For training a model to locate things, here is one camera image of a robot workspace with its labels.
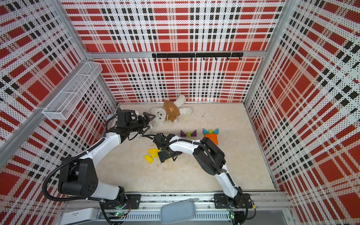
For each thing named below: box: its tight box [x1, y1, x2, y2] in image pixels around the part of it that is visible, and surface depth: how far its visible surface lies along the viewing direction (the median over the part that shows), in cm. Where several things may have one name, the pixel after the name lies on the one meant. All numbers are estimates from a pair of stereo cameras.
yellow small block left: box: [143, 154, 155, 164], surface depth 91 cm
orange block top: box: [204, 133, 218, 141], surface depth 103 cm
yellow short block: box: [151, 151, 160, 158], surface depth 92 cm
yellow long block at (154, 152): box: [148, 148, 160, 158], surface depth 93 cm
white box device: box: [60, 207, 98, 225], surface depth 66 cm
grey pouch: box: [160, 197, 200, 225], surface depth 70 cm
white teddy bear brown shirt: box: [150, 94, 193, 126], surface depth 110 cm
